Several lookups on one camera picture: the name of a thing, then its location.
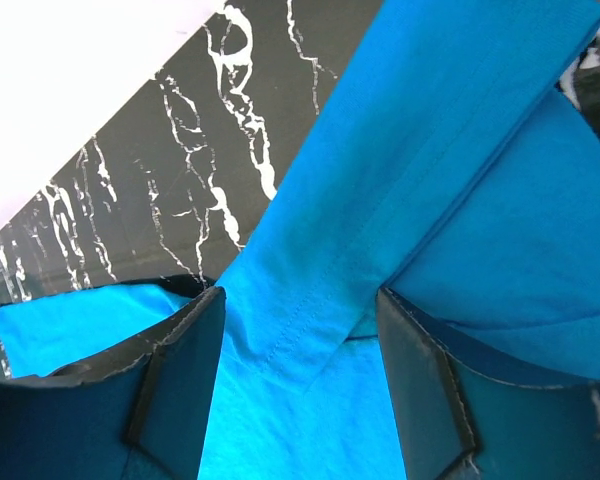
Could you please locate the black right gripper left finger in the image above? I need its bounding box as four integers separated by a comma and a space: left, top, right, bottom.
0, 287, 226, 479

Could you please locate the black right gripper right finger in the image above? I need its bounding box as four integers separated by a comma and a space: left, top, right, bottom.
376, 288, 600, 479

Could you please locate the blue t shirt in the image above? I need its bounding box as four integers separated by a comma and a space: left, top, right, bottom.
0, 1, 600, 479

